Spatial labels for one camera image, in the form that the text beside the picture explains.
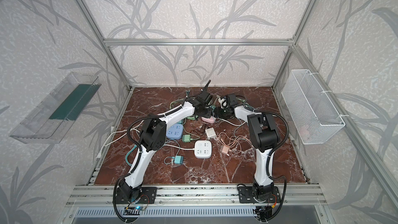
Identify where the pink power strip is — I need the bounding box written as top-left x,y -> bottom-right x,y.
201,116 -> 216,123

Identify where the white charger plug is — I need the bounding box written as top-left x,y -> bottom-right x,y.
205,128 -> 217,139

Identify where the green charger plug front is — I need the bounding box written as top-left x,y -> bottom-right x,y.
181,134 -> 191,143

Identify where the blue power strip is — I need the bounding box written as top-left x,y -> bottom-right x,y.
166,123 -> 183,140

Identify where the white power strip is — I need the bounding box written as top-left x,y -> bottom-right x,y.
194,140 -> 212,159

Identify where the teal charger plug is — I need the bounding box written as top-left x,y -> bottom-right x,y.
174,155 -> 183,165

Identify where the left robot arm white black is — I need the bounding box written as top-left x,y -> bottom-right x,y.
114,82 -> 212,203

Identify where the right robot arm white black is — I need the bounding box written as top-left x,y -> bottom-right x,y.
213,94 -> 286,202

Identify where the green cable bundle left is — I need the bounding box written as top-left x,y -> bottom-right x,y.
169,91 -> 200,121

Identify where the pink charger cable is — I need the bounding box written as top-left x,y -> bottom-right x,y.
216,130 -> 246,155

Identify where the teal charger cable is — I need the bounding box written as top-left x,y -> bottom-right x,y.
125,144 -> 137,169

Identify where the white wire mesh basket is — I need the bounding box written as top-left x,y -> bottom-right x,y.
282,69 -> 345,145

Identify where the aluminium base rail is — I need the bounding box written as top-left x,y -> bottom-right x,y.
66,184 -> 327,207

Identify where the white power cord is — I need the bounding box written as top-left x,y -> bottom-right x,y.
96,124 -> 196,159

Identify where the clear plastic wall bin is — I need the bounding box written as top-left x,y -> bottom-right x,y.
9,72 -> 102,144

